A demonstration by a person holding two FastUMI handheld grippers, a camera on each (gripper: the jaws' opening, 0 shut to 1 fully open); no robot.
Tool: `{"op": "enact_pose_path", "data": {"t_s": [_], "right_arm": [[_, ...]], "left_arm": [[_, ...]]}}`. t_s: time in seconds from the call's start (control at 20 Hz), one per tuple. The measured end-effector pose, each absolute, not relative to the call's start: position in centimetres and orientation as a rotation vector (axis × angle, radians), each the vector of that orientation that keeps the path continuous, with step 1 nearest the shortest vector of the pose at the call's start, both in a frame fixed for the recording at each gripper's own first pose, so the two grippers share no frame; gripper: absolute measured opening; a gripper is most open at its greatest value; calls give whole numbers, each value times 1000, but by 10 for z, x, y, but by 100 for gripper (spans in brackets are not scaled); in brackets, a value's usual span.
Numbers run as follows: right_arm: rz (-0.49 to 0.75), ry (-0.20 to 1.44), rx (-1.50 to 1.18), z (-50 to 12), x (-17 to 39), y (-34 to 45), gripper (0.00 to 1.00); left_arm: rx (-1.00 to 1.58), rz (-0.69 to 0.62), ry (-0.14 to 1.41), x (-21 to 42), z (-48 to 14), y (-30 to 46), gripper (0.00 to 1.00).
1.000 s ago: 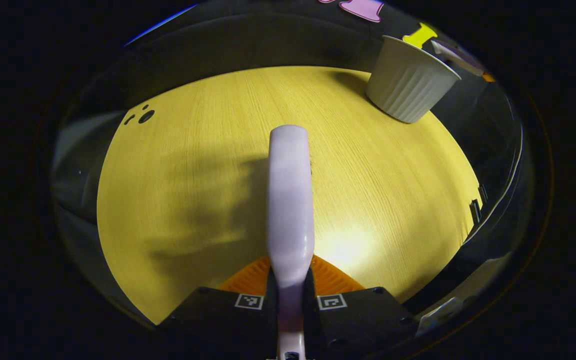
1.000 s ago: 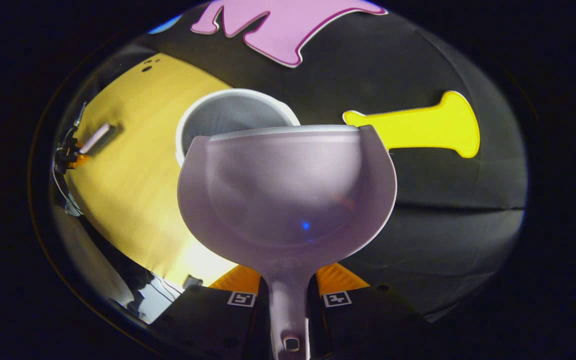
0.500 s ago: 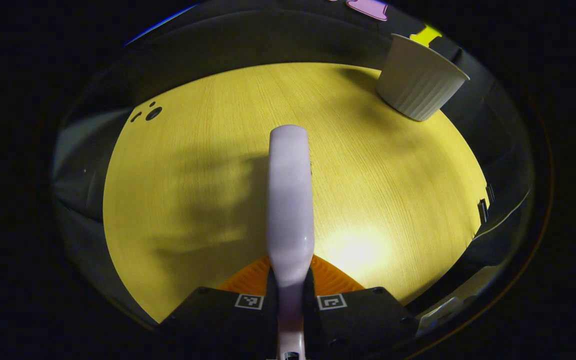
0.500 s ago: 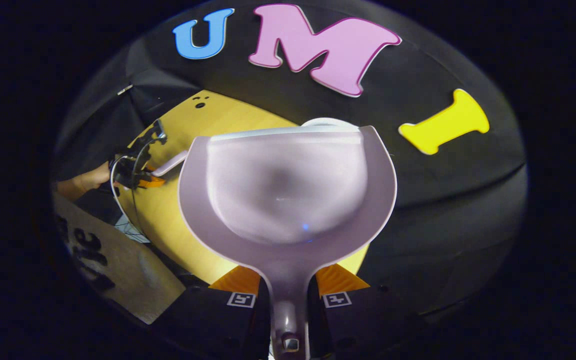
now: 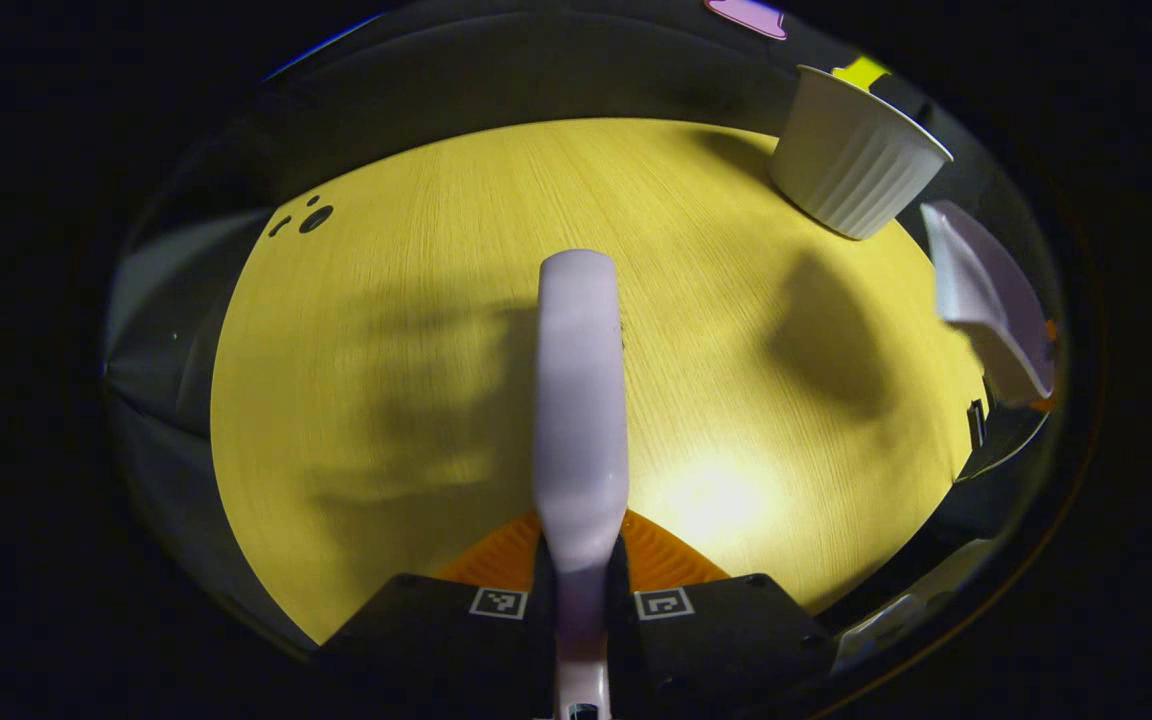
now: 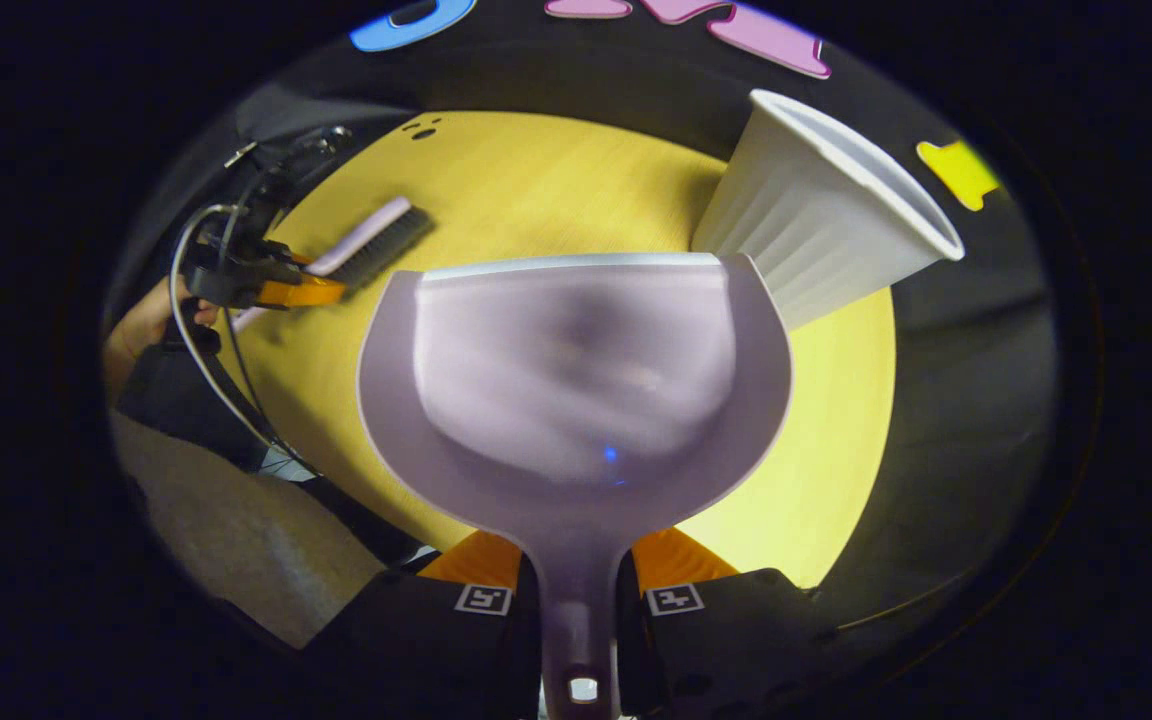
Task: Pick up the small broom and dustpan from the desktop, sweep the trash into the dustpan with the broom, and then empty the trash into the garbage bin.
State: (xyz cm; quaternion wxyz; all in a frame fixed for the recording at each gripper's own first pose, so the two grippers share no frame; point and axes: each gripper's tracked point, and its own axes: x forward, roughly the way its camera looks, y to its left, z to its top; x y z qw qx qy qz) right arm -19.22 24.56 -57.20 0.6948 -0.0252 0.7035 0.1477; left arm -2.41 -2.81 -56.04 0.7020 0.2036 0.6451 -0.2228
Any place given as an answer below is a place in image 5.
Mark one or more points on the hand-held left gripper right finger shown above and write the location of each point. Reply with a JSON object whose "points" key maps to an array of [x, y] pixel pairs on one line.
{"points": [[726, 640]]}

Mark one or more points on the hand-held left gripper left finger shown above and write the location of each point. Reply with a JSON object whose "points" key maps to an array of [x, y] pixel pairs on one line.
{"points": [[416, 640]]}

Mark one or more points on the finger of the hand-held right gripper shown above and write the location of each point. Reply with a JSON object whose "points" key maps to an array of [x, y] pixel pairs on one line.
{"points": [[979, 442]]}

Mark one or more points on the lilac dustpan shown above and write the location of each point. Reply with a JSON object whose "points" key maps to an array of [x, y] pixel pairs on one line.
{"points": [[986, 300]]}

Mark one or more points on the small lilac broom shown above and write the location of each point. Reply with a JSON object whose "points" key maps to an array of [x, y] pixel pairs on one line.
{"points": [[581, 400]]}

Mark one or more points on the white ribbed garbage bin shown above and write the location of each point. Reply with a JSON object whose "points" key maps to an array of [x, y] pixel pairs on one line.
{"points": [[851, 170]]}

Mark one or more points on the wooden desktop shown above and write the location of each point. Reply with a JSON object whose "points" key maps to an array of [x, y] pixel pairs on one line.
{"points": [[386, 300]]}

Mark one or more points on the black backdrop cloth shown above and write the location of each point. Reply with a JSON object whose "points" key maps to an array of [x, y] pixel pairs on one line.
{"points": [[536, 70]]}

